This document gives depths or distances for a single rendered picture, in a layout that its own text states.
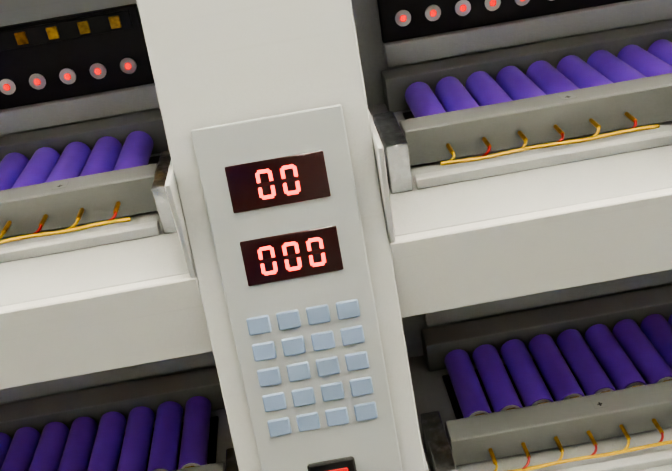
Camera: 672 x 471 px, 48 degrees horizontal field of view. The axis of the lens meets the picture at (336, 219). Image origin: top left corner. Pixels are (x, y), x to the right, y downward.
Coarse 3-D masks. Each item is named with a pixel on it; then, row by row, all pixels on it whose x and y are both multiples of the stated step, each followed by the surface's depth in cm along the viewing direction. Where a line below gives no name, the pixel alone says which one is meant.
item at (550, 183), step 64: (384, 0) 51; (448, 0) 51; (512, 0) 52; (576, 0) 52; (640, 0) 52; (448, 64) 51; (512, 64) 51; (576, 64) 49; (640, 64) 48; (384, 128) 42; (448, 128) 42; (512, 128) 43; (576, 128) 43; (640, 128) 41; (384, 192) 35; (448, 192) 40; (512, 192) 39; (576, 192) 38; (640, 192) 37; (448, 256) 37; (512, 256) 38; (576, 256) 38; (640, 256) 38
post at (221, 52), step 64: (192, 0) 34; (256, 0) 34; (320, 0) 34; (192, 64) 34; (256, 64) 35; (320, 64) 35; (192, 128) 35; (192, 192) 36; (192, 256) 36; (384, 256) 37; (384, 320) 37; (256, 448) 38
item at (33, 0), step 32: (0, 0) 52; (32, 0) 52; (64, 0) 53; (96, 0) 53; (128, 0) 53; (352, 0) 54; (384, 64) 55; (640, 288) 59; (416, 320) 59; (416, 352) 59
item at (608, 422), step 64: (448, 320) 56; (512, 320) 55; (576, 320) 55; (640, 320) 55; (448, 384) 54; (512, 384) 51; (576, 384) 50; (640, 384) 49; (448, 448) 45; (512, 448) 47; (576, 448) 47; (640, 448) 45
